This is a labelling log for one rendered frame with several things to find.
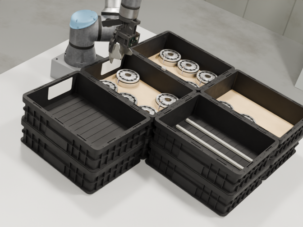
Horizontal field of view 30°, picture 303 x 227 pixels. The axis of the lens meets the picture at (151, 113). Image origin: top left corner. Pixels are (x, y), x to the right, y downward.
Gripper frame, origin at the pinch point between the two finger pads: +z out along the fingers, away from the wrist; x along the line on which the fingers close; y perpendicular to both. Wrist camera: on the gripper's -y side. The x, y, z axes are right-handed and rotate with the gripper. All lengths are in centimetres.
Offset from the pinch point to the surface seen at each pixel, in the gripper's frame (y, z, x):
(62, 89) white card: -7.2, 12.3, -20.4
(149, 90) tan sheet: 10.5, 15.3, 15.1
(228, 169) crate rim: 66, 8, -11
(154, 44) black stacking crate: -7.6, 7.4, 37.7
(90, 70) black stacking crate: -7.4, 8.6, -5.0
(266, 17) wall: -60, 72, 284
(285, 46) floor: -30, 82, 271
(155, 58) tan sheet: -5.1, 13.8, 38.0
